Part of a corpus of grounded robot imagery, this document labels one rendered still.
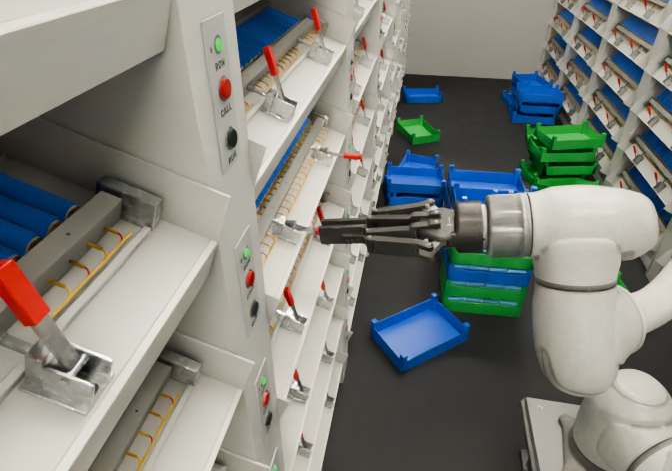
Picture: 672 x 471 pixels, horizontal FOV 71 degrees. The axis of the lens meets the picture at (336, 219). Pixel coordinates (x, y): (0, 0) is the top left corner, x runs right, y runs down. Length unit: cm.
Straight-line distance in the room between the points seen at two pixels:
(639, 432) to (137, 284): 105
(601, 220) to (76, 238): 57
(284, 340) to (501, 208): 43
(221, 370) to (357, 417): 110
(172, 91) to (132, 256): 13
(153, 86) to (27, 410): 22
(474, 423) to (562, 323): 99
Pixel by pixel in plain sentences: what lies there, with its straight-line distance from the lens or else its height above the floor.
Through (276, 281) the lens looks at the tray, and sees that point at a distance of 67.
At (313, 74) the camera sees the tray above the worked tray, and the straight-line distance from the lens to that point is 82.
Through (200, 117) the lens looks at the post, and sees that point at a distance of 37.
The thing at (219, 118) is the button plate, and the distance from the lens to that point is 40.
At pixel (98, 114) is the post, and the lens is 41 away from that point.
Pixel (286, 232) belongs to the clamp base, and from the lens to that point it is 73.
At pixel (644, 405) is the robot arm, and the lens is 121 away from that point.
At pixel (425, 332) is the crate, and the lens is 186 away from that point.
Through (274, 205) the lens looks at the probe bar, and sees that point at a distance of 75.
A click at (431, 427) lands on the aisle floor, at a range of 162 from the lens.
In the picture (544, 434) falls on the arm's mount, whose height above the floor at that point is 22.
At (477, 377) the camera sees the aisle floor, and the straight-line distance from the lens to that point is 177.
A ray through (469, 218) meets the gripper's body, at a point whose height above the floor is 99.
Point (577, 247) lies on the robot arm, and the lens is 67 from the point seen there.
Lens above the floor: 134
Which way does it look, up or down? 34 degrees down
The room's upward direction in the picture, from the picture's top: straight up
